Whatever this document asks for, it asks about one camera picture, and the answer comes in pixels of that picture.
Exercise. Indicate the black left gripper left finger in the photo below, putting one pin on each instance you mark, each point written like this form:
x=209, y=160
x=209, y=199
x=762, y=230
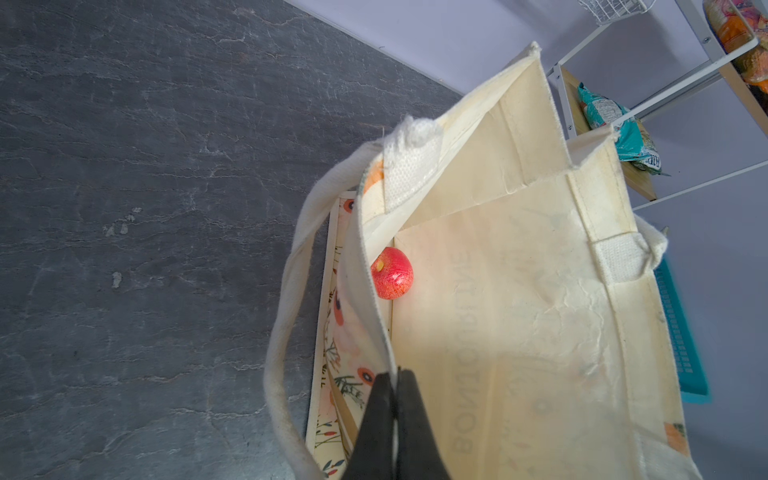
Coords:
x=372, y=457

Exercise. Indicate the teal white snack packet lower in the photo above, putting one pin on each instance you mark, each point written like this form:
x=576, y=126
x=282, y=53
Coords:
x=634, y=144

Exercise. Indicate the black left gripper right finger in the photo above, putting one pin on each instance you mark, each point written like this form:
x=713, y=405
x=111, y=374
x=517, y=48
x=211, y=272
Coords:
x=418, y=456

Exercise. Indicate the white wood two-tier shelf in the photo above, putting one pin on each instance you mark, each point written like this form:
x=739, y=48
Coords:
x=718, y=66

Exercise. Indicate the orange snack packet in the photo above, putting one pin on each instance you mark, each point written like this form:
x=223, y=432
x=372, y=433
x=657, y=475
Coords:
x=736, y=23

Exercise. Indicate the red apple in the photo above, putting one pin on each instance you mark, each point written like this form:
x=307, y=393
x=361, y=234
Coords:
x=392, y=274

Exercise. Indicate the cream canvas grocery bag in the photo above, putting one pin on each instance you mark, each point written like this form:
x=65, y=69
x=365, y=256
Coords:
x=534, y=325

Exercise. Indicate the teal plastic vegetable basket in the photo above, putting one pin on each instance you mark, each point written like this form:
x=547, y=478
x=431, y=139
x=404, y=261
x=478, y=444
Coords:
x=693, y=383

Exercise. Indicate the long white wire basket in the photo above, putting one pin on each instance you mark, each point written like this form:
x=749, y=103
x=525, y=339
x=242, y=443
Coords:
x=606, y=12

